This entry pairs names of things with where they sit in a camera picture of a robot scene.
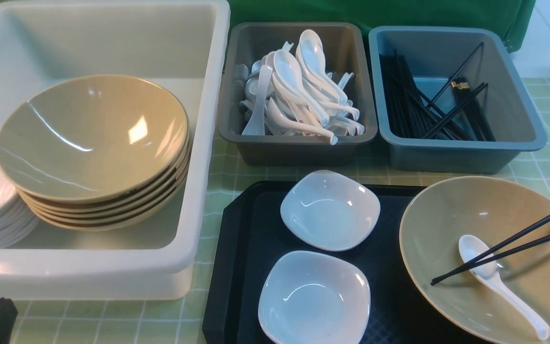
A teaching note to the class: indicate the top stacked beige bowl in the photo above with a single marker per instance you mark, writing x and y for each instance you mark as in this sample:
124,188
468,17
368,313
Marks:
92,138

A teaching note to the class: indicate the stacked beige bowl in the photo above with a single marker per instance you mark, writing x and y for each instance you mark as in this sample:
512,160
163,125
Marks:
92,138
118,221
74,210
162,191

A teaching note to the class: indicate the white square dish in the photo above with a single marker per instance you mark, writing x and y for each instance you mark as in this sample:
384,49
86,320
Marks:
330,211
314,298

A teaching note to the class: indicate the blue-grey chopstick bin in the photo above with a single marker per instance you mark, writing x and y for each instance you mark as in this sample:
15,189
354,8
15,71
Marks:
434,54

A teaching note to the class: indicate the black chopstick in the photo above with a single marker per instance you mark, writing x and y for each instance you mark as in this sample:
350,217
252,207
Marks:
520,234
483,259

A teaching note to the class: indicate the large white plastic tub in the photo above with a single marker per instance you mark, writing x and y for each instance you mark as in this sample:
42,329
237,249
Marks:
177,44

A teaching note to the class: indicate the white soup spoon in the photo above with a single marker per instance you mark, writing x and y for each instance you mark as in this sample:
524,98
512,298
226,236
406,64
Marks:
469,248

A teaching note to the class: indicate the pile of white spoons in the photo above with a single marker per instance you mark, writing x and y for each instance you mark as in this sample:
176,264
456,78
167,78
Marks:
289,92

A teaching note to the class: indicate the grey spoon bin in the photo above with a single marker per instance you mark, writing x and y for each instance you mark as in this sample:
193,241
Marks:
344,52

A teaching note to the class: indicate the bundle of black chopsticks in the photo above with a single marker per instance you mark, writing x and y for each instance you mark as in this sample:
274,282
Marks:
454,113

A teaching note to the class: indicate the green backdrop cloth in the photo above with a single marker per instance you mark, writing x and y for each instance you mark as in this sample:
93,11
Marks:
508,19

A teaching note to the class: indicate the beige noodle bowl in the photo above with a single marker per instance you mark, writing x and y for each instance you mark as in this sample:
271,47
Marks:
493,210

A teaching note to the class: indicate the white square dish front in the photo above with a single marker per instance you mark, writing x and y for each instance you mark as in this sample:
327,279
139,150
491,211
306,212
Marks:
314,298

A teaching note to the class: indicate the green checkered tablecloth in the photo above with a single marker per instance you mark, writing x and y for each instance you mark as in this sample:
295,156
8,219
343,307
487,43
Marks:
179,322

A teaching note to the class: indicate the black serving tray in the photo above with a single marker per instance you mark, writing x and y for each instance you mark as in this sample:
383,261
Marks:
253,237

